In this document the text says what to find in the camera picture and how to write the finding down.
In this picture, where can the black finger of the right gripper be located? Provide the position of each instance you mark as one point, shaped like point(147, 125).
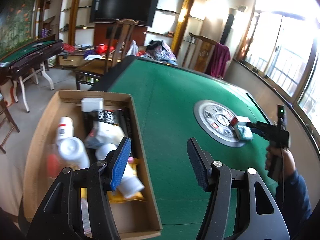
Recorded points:
point(258, 125)

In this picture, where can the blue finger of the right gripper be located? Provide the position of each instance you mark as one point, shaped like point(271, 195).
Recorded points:
point(258, 131)

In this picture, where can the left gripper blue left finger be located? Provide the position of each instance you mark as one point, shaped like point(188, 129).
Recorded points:
point(116, 162)

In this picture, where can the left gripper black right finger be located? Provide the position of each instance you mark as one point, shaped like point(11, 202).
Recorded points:
point(200, 164)

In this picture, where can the teal tissue pack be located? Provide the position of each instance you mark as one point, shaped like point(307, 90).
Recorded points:
point(243, 133)

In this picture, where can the red white glue box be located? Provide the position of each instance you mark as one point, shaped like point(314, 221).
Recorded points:
point(239, 121)

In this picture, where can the yellow snack bag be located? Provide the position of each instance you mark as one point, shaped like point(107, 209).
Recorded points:
point(130, 187)

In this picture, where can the black silver snack packet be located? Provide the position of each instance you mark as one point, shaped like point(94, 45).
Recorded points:
point(103, 128)

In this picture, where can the white plastic bottle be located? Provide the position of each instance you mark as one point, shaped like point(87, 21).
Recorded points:
point(73, 153)

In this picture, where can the white small box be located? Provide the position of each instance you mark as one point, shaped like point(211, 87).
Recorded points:
point(92, 104)

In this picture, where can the white medicine bottle red label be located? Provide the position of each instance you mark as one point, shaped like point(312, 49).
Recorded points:
point(64, 130)

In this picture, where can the blue sleeve right forearm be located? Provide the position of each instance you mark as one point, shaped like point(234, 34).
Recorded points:
point(296, 207)

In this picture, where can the person right hand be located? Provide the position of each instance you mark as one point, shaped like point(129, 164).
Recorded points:
point(287, 165)

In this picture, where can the round mahjong table control panel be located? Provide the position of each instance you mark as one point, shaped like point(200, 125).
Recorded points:
point(215, 118)

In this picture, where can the maroon garment on chair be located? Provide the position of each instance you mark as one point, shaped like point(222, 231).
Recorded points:
point(217, 64)

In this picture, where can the wooden chair with garment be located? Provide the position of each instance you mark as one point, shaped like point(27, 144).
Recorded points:
point(206, 46)

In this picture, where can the wooden chair near television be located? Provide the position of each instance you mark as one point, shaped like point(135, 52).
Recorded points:
point(93, 70)

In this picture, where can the pile of clothes bag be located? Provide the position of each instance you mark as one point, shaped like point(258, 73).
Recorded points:
point(159, 51)

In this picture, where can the dark wooden side chair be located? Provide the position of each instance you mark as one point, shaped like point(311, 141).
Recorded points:
point(8, 125)

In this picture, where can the black flat television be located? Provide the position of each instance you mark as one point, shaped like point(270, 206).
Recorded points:
point(108, 11)

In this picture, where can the floral wall painting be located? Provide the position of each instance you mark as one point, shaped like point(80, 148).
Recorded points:
point(16, 24)

